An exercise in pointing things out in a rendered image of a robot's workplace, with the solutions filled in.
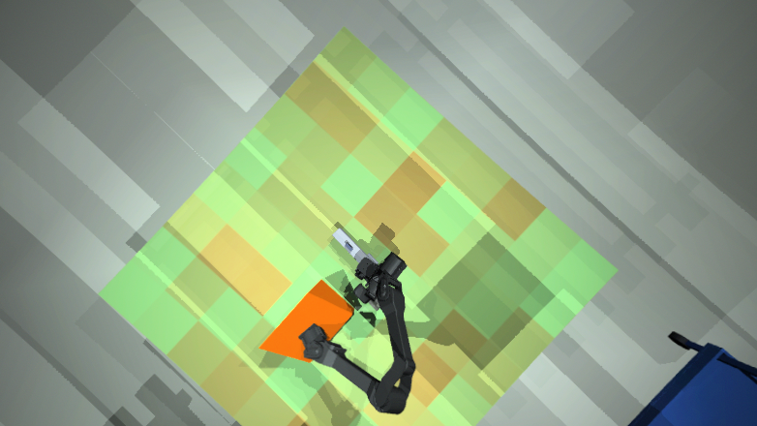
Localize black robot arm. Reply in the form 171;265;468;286
298;252;415;415

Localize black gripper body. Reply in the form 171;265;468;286
353;270;381;304

